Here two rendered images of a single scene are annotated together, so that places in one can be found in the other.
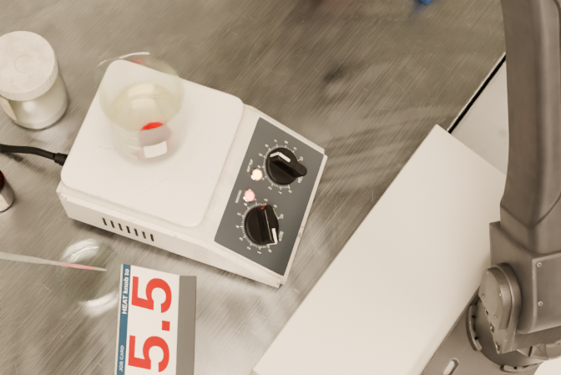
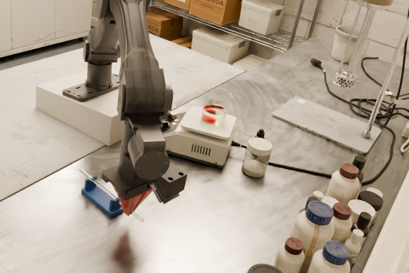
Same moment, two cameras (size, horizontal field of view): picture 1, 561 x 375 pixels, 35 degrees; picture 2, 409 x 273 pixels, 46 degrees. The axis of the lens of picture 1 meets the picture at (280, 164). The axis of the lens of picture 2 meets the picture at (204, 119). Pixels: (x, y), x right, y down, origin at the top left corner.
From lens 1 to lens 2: 132 cm
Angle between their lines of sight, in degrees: 84
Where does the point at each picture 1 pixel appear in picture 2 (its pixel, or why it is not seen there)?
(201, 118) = (195, 123)
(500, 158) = (75, 143)
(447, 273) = (114, 96)
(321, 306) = not seen: hidden behind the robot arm
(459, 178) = (106, 107)
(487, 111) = (75, 154)
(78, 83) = (239, 174)
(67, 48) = (247, 183)
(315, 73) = not seen: hidden behind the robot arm
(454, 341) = (116, 84)
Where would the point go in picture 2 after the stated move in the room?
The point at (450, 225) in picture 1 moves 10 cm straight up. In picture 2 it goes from (111, 101) to (115, 65)
